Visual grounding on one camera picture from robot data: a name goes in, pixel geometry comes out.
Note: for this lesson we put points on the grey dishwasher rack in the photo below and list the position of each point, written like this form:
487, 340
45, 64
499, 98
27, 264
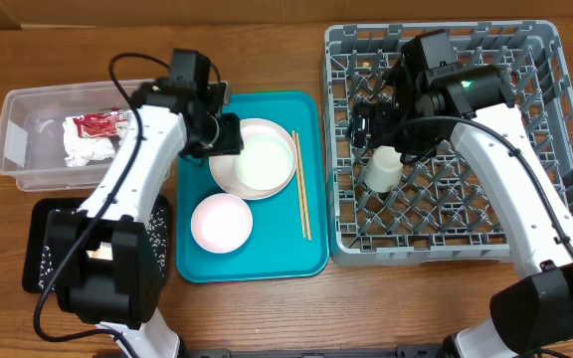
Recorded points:
439, 211

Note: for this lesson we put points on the pink round plate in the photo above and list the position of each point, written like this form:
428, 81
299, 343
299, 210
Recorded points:
223, 170

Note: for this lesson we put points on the rice and peanut leftovers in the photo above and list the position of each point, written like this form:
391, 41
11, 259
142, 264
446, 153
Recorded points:
159, 238

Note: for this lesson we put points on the cream plastic cup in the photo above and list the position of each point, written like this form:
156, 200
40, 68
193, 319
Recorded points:
383, 170

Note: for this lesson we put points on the white napkin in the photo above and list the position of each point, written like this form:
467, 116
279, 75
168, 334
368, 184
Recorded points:
80, 151

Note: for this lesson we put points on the clear plastic waste bin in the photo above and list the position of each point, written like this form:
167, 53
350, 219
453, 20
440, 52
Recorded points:
32, 136

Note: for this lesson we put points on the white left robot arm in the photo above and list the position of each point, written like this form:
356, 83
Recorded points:
107, 278

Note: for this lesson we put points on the red snack wrapper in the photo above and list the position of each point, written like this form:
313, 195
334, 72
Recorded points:
107, 124

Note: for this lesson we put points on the black waste tray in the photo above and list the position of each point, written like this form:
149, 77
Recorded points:
38, 225

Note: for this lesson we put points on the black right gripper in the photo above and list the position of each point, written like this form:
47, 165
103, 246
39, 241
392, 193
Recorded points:
385, 118

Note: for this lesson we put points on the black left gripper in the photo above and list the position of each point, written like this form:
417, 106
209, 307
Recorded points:
232, 142

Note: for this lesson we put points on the pink food bowl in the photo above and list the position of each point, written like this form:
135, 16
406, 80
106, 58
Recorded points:
221, 223

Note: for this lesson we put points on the cream shallow bowl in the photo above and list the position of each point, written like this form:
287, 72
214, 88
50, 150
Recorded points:
264, 164

